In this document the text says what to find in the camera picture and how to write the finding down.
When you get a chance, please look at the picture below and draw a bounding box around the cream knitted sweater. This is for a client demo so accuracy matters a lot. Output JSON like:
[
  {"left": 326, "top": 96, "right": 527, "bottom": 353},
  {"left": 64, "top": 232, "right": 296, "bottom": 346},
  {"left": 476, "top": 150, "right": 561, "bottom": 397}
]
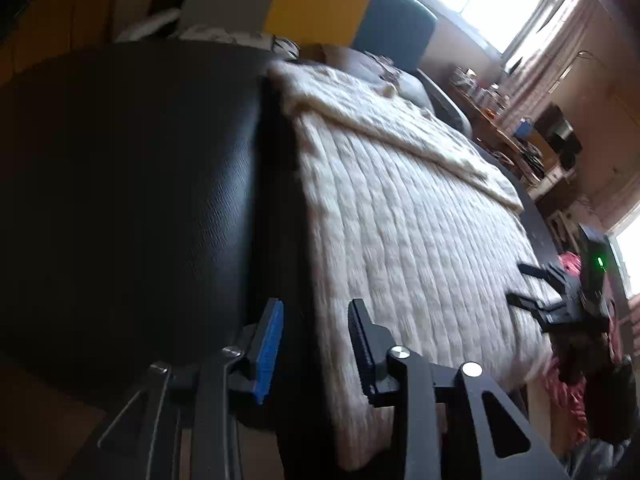
[{"left": 268, "top": 61, "right": 555, "bottom": 470}]

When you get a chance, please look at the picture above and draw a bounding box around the blue folding chair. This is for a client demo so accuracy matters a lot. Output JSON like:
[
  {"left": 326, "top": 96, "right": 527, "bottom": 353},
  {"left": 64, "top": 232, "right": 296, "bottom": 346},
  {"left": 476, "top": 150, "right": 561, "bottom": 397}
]
[{"left": 513, "top": 118, "right": 533, "bottom": 140}]

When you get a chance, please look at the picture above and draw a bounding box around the person right hand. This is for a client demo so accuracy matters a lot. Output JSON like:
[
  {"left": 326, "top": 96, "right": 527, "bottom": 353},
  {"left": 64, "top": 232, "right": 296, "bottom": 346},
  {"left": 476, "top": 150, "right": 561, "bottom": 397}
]
[{"left": 550, "top": 333, "right": 615, "bottom": 386}]

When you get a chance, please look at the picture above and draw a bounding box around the pink ruffled bed cover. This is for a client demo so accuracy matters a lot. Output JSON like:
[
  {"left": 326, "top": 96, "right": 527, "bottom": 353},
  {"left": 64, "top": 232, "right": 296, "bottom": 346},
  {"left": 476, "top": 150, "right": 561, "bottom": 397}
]
[{"left": 544, "top": 251, "right": 601, "bottom": 441}]

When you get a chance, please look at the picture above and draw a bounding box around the black television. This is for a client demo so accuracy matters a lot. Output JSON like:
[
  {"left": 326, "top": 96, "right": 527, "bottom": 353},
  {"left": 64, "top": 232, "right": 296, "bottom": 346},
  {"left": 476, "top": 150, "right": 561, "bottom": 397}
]
[{"left": 534, "top": 103, "right": 582, "bottom": 171}]

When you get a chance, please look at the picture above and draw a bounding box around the wooden side table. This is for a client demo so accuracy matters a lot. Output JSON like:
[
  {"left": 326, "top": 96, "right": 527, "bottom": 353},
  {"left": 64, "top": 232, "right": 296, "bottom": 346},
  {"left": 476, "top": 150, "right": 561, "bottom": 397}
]
[{"left": 447, "top": 77, "right": 576, "bottom": 196}]

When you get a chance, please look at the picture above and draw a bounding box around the pink middle curtain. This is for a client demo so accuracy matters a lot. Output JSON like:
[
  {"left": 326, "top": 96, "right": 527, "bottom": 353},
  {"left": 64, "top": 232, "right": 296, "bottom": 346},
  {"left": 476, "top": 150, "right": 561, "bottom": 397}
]
[{"left": 497, "top": 0, "right": 598, "bottom": 133}]

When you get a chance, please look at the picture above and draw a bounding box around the grey deer print pillow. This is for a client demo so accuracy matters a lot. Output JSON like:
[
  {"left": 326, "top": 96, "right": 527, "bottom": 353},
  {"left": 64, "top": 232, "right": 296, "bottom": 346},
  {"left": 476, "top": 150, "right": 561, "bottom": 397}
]
[{"left": 321, "top": 44, "right": 434, "bottom": 112}]

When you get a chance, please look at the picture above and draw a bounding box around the triangle pattern pillow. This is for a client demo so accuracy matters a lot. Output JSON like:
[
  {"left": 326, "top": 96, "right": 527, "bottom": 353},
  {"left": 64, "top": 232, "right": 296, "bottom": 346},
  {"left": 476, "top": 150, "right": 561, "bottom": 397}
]
[{"left": 177, "top": 24, "right": 300, "bottom": 58}]

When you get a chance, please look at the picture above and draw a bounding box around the multicolour sofa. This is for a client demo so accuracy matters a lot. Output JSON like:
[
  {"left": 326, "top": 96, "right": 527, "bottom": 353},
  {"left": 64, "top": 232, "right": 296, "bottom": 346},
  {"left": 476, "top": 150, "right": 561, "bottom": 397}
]
[{"left": 115, "top": 0, "right": 472, "bottom": 136}]

